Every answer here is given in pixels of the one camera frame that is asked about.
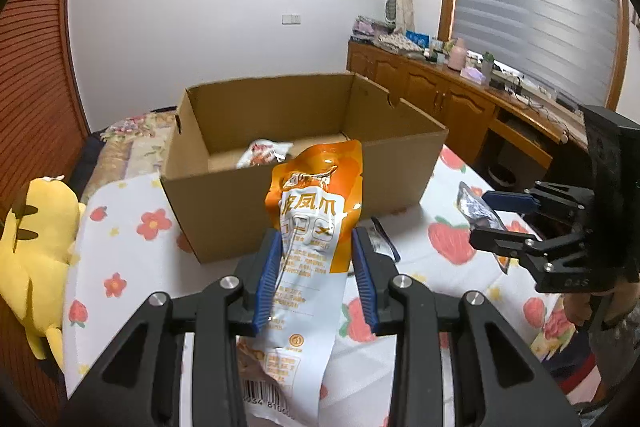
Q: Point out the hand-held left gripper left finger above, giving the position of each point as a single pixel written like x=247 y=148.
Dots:
x=267 y=282

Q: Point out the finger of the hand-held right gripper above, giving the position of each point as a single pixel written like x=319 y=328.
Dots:
x=500 y=241
x=510 y=200

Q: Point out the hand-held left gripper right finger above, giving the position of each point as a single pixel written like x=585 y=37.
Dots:
x=365 y=287

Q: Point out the grey silver snack packet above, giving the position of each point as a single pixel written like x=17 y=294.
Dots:
x=480 y=217

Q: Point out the orange white snack packet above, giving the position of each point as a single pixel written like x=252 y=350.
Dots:
x=310 y=217

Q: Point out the brown cardboard box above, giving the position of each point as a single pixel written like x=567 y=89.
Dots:
x=300 y=187

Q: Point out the person's right forearm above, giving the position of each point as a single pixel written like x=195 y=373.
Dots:
x=617 y=357

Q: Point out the person's right hand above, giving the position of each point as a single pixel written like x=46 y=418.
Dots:
x=577 y=309

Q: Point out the dark striped snack packet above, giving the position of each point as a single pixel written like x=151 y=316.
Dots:
x=385 y=242

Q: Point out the strawberry flower printed blanket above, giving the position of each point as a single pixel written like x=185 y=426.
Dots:
x=450 y=257

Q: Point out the white red snack packet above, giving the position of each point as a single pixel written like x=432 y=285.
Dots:
x=262 y=154

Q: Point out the small potted plant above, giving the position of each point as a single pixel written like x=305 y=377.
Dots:
x=487 y=64

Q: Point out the wooden cabinet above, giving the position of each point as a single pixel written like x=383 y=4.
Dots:
x=425 y=92

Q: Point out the pink bottle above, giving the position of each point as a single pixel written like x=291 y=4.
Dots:
x=456 y=54

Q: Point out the blue box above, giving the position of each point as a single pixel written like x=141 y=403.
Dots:
x=417 y=39

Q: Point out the floral quilt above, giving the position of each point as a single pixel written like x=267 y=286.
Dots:
x=130 y=142

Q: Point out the purple cloth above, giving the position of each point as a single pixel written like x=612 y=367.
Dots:
x=370 y=28

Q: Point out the small white fan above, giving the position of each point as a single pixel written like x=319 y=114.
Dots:
x=389 y=11

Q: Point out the yellow plush toy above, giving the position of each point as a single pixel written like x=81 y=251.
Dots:
x=35 y=247

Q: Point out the wooden slatted wardrobe door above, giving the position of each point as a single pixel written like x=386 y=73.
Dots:
x=35 y=57

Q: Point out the white wall socket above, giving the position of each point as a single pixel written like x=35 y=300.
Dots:
x=291 y=19

